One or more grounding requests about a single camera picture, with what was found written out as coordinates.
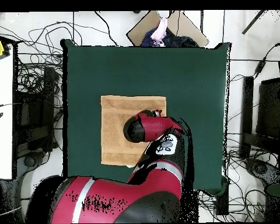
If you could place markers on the brown cardboard box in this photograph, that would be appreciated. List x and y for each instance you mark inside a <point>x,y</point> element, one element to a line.
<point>140,30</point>

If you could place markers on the black rod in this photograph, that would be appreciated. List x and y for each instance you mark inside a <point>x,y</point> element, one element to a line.
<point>253,22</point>

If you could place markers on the white desk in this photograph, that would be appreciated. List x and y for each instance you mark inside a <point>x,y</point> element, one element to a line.
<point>1,116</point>

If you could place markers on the dark green tablecloth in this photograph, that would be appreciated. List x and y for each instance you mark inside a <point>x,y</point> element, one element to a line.
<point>130,70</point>

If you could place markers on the black upright stand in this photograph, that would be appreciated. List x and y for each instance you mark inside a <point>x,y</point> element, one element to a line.
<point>247,105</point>

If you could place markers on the pink garment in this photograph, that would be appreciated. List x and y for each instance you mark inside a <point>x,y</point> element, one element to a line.
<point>159,32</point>

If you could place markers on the tan terry towel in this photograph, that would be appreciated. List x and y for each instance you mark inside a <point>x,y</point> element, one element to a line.
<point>114,121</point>

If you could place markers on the black power adapter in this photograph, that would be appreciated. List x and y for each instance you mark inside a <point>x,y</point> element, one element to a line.
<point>260,66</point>

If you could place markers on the dark blue garment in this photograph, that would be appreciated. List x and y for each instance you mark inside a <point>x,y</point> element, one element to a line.
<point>179,41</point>

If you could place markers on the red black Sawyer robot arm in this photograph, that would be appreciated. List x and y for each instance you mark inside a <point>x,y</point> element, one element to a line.
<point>154,126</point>

